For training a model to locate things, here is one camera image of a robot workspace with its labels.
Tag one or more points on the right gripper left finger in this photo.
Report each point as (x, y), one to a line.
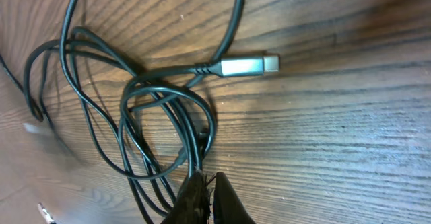
(192, 205)

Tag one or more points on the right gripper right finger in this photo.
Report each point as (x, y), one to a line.
(227, 207)

